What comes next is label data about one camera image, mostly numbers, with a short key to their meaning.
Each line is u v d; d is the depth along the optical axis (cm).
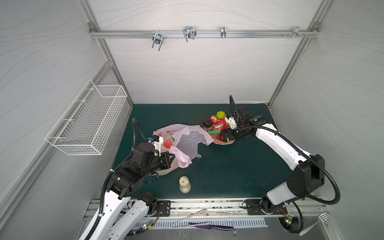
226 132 74
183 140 99
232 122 76
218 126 96
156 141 60
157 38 79
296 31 77
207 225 69
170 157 66
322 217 71
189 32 77
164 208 73
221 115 100
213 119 101
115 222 44
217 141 90
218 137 89
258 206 73
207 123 97
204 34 78
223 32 78
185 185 72
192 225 69
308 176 42
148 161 51
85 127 68
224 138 74
